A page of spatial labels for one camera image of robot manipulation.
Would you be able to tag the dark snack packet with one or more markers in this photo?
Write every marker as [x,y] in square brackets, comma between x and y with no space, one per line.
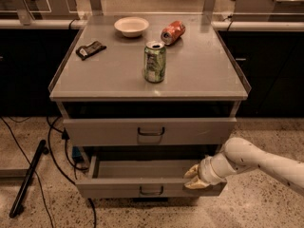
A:
[89,50]

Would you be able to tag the grey top drawer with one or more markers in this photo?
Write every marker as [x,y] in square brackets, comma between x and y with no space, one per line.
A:
[161,131]

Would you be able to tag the black bar on floor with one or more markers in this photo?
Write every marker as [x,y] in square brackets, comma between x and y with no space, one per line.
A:
[17,207]

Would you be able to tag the white bowl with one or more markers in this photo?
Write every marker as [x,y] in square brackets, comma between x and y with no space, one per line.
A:
[131,27]

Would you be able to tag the orange soda can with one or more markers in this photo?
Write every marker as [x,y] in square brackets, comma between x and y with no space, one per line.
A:
[172,32]

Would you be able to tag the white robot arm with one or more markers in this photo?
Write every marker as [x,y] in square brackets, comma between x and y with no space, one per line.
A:
[237,156]

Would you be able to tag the grey drawer cabinet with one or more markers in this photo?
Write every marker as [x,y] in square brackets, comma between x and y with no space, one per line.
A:
[200,82]

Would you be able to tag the green soda can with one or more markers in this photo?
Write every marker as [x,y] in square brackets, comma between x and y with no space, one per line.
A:
[154,62]

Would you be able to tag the white horizontal rail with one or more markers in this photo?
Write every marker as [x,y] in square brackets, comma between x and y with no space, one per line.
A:
[230,26]

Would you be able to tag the blue plug adapter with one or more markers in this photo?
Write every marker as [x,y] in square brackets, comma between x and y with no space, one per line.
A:
[76,154]

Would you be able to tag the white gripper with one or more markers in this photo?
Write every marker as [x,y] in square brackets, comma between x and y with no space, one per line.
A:
[205,171]

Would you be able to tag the grey drawer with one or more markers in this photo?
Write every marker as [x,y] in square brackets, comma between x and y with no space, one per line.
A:
[140,179]
[161,131]

